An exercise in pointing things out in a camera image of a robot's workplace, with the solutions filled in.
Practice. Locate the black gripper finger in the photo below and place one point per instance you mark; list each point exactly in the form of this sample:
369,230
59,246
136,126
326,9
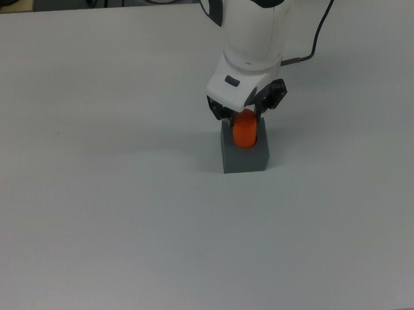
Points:
220,112
273,94

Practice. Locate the orange cylinder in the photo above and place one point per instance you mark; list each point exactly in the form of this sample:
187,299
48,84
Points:
244,132

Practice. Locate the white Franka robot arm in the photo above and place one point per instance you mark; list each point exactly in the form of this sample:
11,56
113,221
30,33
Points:
252,31

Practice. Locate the grey block with round hole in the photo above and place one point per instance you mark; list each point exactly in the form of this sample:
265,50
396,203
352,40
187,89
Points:
245,160

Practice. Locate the black computer mouse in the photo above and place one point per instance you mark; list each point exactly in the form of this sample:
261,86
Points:
2,2

